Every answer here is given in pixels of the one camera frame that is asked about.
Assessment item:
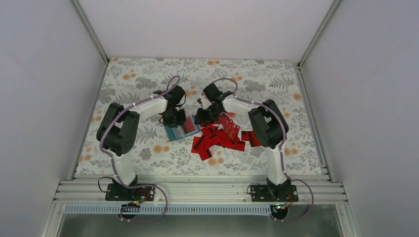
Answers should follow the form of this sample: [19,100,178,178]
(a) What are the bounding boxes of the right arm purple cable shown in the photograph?
[209,78,316,223]

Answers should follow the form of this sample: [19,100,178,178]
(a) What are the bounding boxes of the floral table mat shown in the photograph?
[76,58,322,176]

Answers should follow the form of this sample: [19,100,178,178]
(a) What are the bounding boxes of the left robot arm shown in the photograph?
[96,85,186,200]

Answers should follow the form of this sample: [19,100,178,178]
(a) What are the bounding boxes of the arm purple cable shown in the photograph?
[99,75,181,224]
[209,78,316,223]

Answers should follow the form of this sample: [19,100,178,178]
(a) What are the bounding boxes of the teal card holder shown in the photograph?
[165,115,201,142]

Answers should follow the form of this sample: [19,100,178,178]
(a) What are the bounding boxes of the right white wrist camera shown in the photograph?
[198,93,211,110]

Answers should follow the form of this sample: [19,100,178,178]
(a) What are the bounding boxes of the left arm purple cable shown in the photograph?
[99,75,181,224]

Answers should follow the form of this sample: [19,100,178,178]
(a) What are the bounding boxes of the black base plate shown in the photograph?
[249,184,299,202]
[105,183,155,202]

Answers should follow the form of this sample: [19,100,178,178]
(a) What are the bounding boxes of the aluminium rail frame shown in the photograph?
[53,175,348,204]

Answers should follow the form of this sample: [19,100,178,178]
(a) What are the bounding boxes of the red card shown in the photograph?
[241,130,261,147]
[182,116,196,135]
[198,148,213,161]

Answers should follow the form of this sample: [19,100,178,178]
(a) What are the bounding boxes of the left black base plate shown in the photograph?
[105,183,155,202]

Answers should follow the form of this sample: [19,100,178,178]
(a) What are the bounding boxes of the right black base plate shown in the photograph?
[249,184,299,202]

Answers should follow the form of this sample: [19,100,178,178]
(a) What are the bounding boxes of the grey slotted cable duct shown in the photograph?
[63,203,271,216]

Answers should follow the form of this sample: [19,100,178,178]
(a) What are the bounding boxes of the red card front bottom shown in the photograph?
[198,148,213,161]

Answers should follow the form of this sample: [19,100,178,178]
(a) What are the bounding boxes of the pile of red cards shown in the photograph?
[191,114,245,154]

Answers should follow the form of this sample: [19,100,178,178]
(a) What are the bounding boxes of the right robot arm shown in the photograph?
[196,82,292,201]

